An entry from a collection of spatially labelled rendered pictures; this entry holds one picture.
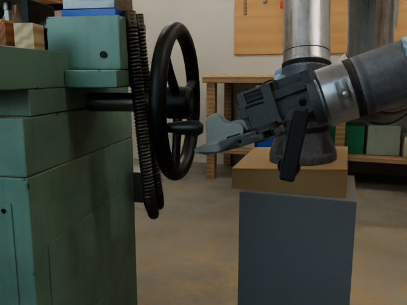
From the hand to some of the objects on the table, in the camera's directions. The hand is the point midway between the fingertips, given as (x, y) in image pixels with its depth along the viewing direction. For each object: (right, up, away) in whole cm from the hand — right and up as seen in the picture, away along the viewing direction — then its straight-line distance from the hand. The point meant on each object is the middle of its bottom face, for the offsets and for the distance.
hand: (203, 152), depth 70 cm
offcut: (-28, +16, -2) cm, 32 cm away
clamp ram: (-28, +19, +11) cm, 36 cm away
